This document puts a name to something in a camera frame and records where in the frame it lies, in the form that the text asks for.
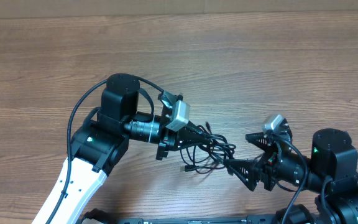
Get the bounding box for camera cable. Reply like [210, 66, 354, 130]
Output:
[280, 132, 310, 224]
[44, 76, 183, 224]

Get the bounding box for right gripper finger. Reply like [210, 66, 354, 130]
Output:
[246, 132, 274, 152]
[224, 159, 260, 191]

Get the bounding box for black usb cable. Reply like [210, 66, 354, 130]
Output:
[178, 121, 237, 177]

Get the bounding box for left camera cable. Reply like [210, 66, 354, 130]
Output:
[44, 76, 183, 224]

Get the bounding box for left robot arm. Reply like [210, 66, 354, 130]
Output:
[33, 73, 213, 223]

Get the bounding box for cardboard back panel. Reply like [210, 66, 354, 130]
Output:
[0, 0, 358, 19]

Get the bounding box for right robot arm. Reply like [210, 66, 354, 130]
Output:
[224, 128, 358, 223]

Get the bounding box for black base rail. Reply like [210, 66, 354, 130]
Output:
[79, 203, 323, 224]

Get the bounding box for right camera cable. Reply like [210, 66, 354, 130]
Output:
[280, 132, 310, 224]

